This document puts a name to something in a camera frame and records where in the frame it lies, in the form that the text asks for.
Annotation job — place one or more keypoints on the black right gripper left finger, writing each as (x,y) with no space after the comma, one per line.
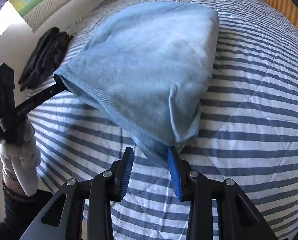
(122,171)

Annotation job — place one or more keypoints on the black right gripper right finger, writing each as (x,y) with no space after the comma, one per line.
(179,170)

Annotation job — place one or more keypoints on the white gloved left hand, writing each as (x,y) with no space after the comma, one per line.
(19,163)

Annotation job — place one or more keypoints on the light blue denim jeans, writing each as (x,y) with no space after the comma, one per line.
(147,68)

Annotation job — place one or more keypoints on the black folded clothes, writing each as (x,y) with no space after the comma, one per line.
(45,59)

